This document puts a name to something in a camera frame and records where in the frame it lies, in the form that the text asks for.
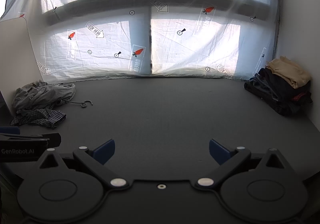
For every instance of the folded blue jeans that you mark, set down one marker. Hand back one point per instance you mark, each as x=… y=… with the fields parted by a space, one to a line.
x=261 y=86

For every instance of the black folded garment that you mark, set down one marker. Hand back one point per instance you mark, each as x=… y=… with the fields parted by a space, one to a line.
x=285 y=91

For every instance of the grey zip hoodie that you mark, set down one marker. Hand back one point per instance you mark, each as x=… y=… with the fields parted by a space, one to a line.
x=37 y=95

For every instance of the white printed curtain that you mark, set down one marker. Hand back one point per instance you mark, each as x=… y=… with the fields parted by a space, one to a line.
x=175 y=46

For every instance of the red folded garment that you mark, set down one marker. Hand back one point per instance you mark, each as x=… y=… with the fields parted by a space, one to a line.
x=300 y=96

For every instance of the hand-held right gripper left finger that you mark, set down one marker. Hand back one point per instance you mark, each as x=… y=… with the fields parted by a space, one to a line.
x=105 y=151

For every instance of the tan folded garment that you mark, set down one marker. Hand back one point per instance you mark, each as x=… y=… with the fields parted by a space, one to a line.
x=287 y=71

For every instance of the white panel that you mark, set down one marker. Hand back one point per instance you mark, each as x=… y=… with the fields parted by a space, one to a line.
x=15 y=58

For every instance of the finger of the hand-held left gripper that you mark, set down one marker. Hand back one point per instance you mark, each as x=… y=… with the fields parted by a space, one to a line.
x=53 y=140

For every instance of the checkered shirt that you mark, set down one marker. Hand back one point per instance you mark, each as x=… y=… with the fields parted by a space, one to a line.
x=41 y=117

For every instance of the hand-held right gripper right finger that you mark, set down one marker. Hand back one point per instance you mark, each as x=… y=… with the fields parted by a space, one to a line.
x=219 y=151

